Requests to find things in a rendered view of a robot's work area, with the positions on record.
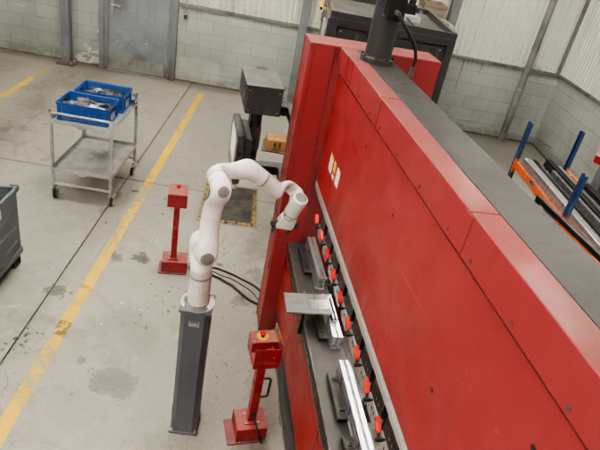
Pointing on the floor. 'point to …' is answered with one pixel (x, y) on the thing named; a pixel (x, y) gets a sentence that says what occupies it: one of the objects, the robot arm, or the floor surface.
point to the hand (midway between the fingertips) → (279, 230)
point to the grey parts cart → (93, 151)
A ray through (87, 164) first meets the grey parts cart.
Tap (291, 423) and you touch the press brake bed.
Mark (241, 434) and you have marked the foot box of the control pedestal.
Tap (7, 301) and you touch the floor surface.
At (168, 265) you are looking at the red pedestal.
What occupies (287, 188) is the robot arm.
